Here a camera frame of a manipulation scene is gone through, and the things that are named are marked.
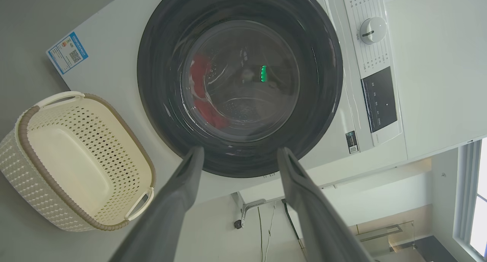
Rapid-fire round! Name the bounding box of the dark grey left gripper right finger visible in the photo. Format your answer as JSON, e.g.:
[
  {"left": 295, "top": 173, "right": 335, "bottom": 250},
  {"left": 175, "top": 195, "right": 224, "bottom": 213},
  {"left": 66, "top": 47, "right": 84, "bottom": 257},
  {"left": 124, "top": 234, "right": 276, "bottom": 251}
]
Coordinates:
[{"left": 277, "top": 147, "right": 375, "bottom": 262}]

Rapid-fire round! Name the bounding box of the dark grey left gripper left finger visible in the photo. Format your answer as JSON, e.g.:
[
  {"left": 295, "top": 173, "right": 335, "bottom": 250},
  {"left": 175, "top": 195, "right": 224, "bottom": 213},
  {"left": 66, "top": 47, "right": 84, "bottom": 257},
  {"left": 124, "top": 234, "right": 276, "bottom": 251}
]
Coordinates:
[{"left": 108, "top": 146, "right": 205, "bottom": 262}]

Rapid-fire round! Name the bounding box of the red jersey with number print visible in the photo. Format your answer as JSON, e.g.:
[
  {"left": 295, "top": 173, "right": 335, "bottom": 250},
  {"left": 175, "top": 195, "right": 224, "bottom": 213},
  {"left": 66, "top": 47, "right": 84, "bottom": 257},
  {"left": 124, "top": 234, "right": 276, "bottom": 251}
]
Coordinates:
[{"left": 189, "top": 53, "right": 229, "bottom": 130}]

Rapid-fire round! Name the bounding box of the dark round washer door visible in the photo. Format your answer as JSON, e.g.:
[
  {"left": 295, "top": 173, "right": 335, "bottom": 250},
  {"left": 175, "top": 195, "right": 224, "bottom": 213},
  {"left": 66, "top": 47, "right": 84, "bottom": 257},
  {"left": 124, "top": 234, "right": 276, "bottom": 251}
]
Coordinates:
[{"left": 137, "top": 0, "right": 344, "bottom": 178}]

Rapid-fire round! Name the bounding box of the cream perforated laundry basket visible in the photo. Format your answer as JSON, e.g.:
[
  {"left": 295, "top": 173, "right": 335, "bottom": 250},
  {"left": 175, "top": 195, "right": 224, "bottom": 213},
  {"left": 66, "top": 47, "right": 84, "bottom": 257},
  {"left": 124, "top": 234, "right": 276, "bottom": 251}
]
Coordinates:
[{"left": 0, "top": 91, "right": 156, "bottom": 232}]

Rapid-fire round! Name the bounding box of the white front-load washing machine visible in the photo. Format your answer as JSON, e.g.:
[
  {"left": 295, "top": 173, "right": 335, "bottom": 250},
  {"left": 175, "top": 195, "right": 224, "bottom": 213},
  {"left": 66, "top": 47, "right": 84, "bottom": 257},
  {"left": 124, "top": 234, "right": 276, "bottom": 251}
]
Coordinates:
[{"left": 46, "top": 0, "right": 409, "bottom": 205}]

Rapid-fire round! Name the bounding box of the black QR code sticker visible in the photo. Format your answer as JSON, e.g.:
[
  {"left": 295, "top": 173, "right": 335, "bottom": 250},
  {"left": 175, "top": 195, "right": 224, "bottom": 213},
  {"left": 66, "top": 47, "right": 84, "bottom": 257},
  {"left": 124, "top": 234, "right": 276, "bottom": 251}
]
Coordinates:
[{"left": 345, "top": 131, "right": 359, "bottom": 154}]

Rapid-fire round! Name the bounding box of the black control display panel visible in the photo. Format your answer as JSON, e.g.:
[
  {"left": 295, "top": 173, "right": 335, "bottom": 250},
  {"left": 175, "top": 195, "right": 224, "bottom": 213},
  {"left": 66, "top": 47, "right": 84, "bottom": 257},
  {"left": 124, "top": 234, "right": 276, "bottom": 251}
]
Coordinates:
[{"left": 361, "top": 66, "right": 398, "bottom": 133}]

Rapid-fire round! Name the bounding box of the blue energy label sticker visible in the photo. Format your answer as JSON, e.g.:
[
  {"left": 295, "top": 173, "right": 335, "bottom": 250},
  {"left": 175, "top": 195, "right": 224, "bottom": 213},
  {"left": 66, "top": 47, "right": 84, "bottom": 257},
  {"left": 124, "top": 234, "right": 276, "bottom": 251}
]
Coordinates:
[{"left": 46, "top": 32, "right": 89, "bottom": 75}]

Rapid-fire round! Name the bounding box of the white control knob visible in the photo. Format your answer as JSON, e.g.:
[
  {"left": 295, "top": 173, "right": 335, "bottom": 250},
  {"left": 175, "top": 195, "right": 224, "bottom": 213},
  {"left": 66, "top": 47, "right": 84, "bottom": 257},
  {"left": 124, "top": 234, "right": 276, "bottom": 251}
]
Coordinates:
[{"left": 360, "top": 17, "right": 388, "bottom": 45}]

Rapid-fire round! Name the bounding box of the white floor cable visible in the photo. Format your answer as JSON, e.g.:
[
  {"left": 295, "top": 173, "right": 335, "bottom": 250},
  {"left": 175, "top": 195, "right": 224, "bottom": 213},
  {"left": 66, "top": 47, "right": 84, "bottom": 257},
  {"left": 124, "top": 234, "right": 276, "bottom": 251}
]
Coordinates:
[{"left": 265, "top": 201, "right": 277, "bottom": 262}]

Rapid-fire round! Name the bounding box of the black floor cable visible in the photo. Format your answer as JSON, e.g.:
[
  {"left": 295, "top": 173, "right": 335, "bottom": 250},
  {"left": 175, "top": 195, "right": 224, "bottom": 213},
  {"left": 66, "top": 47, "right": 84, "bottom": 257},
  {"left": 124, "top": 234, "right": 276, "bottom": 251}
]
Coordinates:
[{"left": 258, "top": 207, "right": 264, "bottom": 262}]

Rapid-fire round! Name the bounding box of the window with white frame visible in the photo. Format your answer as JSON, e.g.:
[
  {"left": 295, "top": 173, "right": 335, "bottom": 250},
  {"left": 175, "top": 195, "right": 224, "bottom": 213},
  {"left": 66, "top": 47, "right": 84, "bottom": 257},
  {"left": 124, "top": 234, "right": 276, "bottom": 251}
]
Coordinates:
[{"left": 453, "top": 138, "right": 487, "bottom": 259}]

